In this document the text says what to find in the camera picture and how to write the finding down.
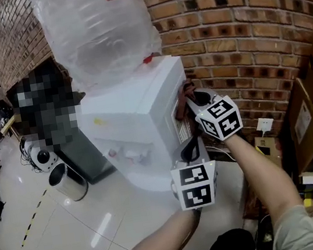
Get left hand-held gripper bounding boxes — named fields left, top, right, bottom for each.
left=163, top=133, right=224, bottom=214

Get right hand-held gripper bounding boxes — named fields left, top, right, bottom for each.
left=183, top=82, right=246, bottom=147

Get brown wiping cloth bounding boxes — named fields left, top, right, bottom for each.
left=169, top=77, right=201, bottom=123

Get white water dispenser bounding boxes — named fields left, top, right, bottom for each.
left=72, top=50, right=214, bottom=205

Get person's left forearm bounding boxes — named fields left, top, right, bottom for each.
left=103, top=205, right=209, bottom=250

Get person's right forearm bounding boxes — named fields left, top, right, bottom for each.
left=222, top=124, right=307, bottom=233

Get plastic-wrapped water bottle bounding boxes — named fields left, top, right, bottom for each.
left=29, top=0, right=170, bottom=104

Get red yellow printed cardboard box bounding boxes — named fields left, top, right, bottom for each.
left=230, top=127, right=313, bottom=229

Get cardboard box with white label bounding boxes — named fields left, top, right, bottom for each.
left=281, top=75, right=313, bottom=174

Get steel trash bin with liner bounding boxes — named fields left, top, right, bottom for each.
left=46, top=158, right=93, bottom=206

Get person's grey shirt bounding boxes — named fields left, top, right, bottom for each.
left=265, top=202, right=313, bottom=250

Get white round device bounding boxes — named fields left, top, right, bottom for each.
left=22, top=136, right=62, bottom=176

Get black framed glass panel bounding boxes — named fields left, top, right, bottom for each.
left=1, top=49, right=119, bottom=197

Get yellow black striped floor tape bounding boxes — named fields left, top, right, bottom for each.
left=0, top=188, right=58, bottom=250

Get white power cord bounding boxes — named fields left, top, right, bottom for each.
left=204, top=129, right=272, bottom=167

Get white wall socket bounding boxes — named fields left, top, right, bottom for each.
left=254, top=115, right=277, bottom=139

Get black tangled cables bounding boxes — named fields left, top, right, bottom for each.
left=16, top=133, right=44, bottom=176

